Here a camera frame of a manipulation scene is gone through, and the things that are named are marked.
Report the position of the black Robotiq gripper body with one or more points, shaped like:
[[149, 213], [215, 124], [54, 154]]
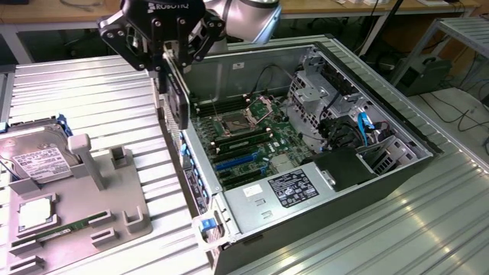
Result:
[[168, 11]]

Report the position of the black low-profile graphics card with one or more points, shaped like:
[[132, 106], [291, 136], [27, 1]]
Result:
[[179, 106]]

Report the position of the thin metal locking lever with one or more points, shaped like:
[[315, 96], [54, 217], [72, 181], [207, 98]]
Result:
[[215, 106]]

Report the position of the metal socket cover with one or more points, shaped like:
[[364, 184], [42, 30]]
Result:
[[264, 107]]

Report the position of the CPU socket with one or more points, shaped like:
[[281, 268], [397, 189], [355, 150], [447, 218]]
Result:
[[235, 124]]

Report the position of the silver metal drive cage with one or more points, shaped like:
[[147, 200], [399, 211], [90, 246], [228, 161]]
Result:
[[305, 94]]

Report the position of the green RAM stick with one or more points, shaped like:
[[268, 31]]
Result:
[[72, 224], [244, 144]]

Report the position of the green motherboard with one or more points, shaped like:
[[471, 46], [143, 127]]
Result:
[[283, 134]]

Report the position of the blue slot retainer tab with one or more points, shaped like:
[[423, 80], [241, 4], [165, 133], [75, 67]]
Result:
[[196, 172], [205, 196], [200, 183], [184, 149]]

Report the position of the blue expansion slot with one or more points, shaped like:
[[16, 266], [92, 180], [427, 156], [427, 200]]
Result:
[[235, 162]]

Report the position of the hard disk with blue carrier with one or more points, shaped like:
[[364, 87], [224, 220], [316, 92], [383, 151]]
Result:
[[42, 154]]

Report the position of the black expansion slot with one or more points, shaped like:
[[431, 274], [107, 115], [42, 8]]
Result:
[[240, 173], [244, 181]]

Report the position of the silver chipset heatsink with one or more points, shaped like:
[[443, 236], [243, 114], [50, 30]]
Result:
[[287, 164]]

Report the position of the black plastic shroud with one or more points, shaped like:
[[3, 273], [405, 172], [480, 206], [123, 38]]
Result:
[[340, 169]]

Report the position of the dark equipment box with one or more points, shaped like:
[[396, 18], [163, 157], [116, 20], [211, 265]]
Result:
[[424, 74]]

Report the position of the grey plastic parts rack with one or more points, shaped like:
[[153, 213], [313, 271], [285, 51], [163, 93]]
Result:
[[76, 206]]

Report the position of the silver power supply unit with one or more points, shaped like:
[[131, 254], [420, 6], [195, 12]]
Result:
[[248, 212]]

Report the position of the silver disk bay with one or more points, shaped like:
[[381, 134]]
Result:
[[397, 151]]

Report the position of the silver CPU chip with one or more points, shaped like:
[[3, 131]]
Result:
[[35, 213]]

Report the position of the blue case latch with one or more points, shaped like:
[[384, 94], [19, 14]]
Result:
[[207, 224]]

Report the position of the grey metal slat table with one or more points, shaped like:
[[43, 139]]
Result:
[[468, 33]]

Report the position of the open black PC case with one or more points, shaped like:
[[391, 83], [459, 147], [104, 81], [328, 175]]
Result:
[[381, 183]]

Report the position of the wooden desk grey frame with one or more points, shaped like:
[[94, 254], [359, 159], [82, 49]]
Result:
[[344, 9], [46, 14]]

